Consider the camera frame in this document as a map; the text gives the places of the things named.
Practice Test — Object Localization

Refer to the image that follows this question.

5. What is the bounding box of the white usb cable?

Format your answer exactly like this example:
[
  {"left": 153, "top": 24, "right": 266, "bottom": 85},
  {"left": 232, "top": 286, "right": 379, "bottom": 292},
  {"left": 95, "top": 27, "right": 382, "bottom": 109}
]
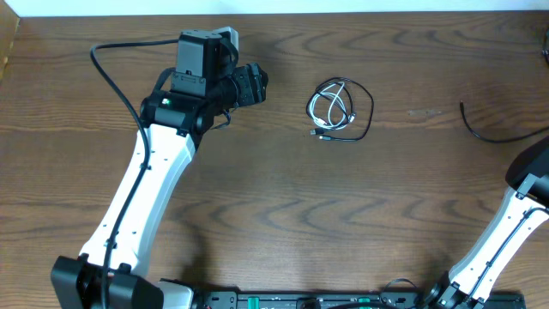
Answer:
[{"left": 308, "top": 81, "right": 357, "bottom": 131}]

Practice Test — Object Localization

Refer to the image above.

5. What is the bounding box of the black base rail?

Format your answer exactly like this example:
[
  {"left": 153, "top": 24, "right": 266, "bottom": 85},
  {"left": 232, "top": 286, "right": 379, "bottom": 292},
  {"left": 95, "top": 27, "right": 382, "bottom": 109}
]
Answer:
[{"left": 190, "top": 282, "right": 527, "bottom": 309}]

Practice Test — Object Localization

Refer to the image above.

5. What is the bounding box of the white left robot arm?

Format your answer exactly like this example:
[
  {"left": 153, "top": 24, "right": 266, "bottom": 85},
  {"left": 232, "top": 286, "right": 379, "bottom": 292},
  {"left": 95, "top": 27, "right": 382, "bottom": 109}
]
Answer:
[{"left": 51, "top": 27, "right": 268, "bottom": 308}]

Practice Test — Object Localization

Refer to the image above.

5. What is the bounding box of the brown cardboard side panel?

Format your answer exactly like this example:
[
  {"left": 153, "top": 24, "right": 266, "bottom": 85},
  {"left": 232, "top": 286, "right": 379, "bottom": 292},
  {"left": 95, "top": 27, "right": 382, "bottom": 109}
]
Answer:
[{"left": 0, "top": 0, "right": 20, "bottom": 78}]

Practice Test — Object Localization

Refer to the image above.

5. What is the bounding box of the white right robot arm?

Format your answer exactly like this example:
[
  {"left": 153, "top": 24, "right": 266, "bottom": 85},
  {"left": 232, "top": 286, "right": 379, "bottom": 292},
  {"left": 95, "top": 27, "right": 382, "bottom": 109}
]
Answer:
[{"left": 419, "top": 137, "right": 548, "bottom": 308}]

